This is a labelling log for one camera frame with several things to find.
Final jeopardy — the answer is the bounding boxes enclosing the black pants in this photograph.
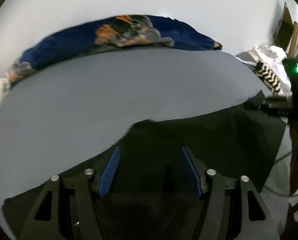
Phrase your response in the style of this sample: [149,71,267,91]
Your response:
[2,92,286,239]

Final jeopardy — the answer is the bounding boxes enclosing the person right hand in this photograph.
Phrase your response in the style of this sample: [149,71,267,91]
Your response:
[289,124,298,196]

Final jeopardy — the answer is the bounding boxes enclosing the black white striped cloth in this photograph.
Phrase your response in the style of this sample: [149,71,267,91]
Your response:
[253,62,282,95]

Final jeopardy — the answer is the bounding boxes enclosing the white dotted cloth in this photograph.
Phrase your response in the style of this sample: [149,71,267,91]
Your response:
[252,45,292,96]

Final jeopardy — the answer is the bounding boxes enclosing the wooden furniture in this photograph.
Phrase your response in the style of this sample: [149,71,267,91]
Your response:
[274,3,298,59]

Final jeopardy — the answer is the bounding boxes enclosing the grey folded cloth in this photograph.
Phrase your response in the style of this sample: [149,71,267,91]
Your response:
[235,52,259,67]

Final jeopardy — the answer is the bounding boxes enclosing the grey mesh mattress cover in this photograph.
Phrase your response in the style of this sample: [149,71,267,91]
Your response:
[0,47,293,240]

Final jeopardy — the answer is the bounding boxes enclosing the navy floral blanket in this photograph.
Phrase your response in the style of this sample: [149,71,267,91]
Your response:
[6,15,222,85]

